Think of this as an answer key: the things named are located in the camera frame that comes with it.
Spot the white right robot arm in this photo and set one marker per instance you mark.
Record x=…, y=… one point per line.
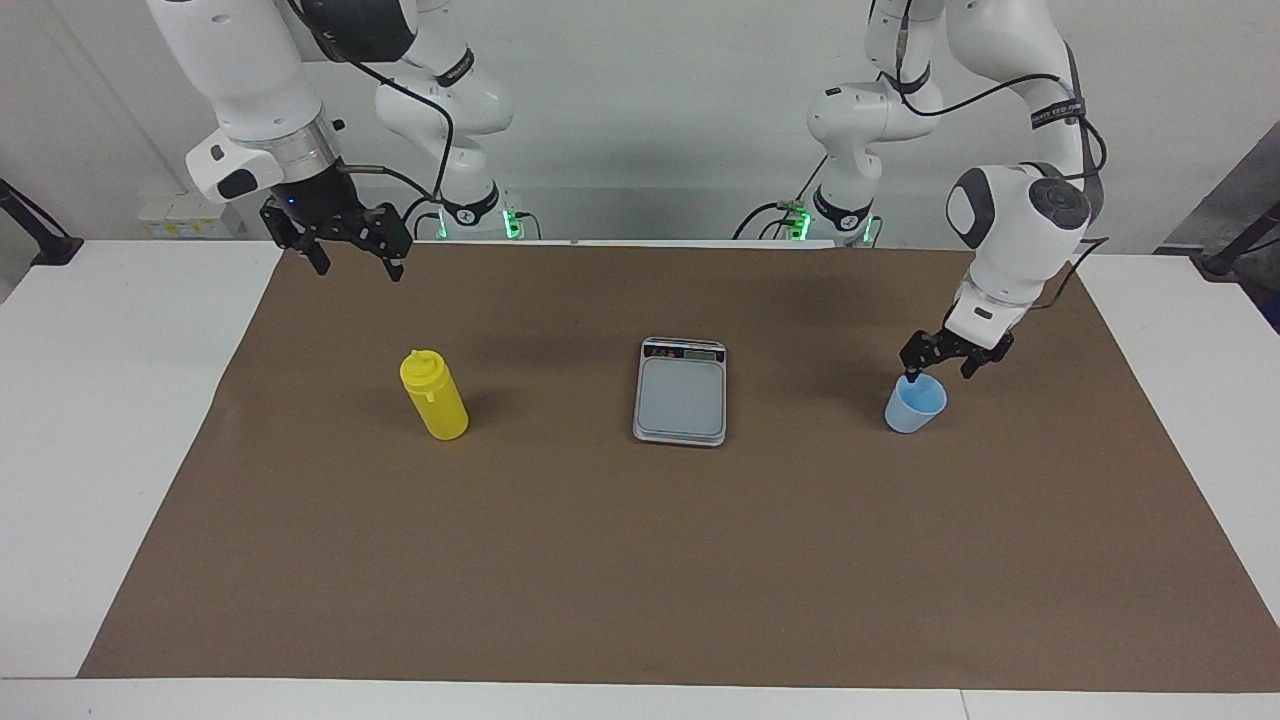
x=240, y=70

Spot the silver digital kitchen scale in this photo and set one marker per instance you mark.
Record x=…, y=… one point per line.
x=680, y=395

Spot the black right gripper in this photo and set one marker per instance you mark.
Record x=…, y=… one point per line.
x=315, y=200

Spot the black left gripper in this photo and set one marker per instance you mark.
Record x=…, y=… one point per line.
x=955, y=343

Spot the black clamp stand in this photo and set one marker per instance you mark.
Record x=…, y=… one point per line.
x=1225, y=262
x=45, y=245

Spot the brown paper mat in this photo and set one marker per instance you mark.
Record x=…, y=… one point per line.
x=640, y=560

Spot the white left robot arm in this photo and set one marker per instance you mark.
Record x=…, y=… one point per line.
x=1010, y=240

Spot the yellow squeeze bottle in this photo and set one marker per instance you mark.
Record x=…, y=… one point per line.
x=440, y=405

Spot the white wall socket box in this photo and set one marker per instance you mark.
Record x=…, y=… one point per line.
x=190, y=215

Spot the blue plastic cup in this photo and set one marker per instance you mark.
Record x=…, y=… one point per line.
x=912, y=410

